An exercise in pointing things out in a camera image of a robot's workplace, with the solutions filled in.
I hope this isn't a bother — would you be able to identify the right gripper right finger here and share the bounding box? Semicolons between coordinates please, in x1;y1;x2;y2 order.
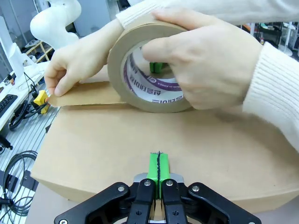
158;152;261;224

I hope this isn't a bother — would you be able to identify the wooden shelf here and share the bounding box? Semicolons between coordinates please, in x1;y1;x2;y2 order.
22;39;56;63

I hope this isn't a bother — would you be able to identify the coiled black cable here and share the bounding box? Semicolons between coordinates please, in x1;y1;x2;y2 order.
0;150;38;206

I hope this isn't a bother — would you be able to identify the white floor stand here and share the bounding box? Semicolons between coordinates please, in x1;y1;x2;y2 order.
279;22;294;56

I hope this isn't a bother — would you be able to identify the black keyboard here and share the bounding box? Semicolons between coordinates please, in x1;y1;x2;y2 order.
0;94;18;117

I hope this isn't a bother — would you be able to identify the brown cardboard box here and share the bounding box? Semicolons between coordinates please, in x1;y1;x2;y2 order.
30;67;299;214

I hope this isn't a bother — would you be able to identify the person's left hand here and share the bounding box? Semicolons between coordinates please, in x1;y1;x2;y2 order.
142;10;263;110

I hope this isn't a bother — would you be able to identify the black stop box cable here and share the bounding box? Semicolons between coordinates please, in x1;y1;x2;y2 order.
9;102;47;131

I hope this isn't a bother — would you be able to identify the brown packing tape roll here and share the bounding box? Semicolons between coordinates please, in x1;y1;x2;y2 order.
48;16;194;114

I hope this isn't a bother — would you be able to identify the right forearm white sleeve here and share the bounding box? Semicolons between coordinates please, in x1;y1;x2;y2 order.
116;0;299;30

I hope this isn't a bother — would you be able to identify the left forearm white sleeve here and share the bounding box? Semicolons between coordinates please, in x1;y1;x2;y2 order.
242;42;299;164

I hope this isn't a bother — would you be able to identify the person's right hand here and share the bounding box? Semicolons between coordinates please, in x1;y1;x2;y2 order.
44;18;124;97

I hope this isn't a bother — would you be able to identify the yellow emergency stop box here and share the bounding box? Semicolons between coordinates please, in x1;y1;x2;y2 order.
34;90;50;114

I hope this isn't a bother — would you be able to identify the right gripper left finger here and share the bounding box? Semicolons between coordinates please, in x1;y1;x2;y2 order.
55;151;160;224

